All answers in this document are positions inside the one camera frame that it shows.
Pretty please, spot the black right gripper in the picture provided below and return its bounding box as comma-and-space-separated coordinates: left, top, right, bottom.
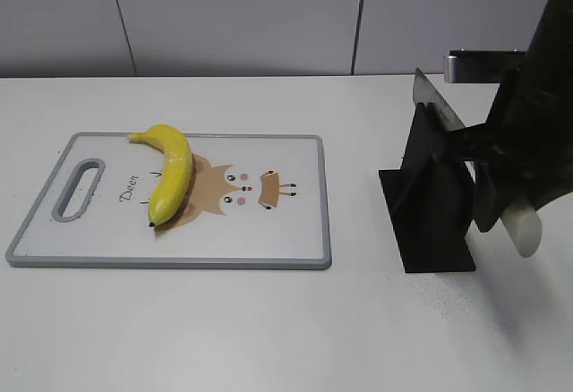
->
432, 48, 572, 232

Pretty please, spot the white handled kitchen knife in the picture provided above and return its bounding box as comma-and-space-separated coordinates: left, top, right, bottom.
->
413, 68, 543, 258

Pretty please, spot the yellow plastic banana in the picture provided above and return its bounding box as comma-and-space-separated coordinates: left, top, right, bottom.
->
127, 124, 192, 227

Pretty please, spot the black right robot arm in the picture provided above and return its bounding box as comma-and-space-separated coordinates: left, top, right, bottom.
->
444, 0, 572, 232

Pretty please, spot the black knife stand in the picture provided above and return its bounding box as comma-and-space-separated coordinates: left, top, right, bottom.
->
379, 103, 476, 274

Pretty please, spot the white grey cutting board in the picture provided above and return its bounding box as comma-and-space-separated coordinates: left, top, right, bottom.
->
5, 132, 331, 270

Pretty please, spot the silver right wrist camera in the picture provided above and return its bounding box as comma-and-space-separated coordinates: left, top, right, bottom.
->
443, 49, 526, 84

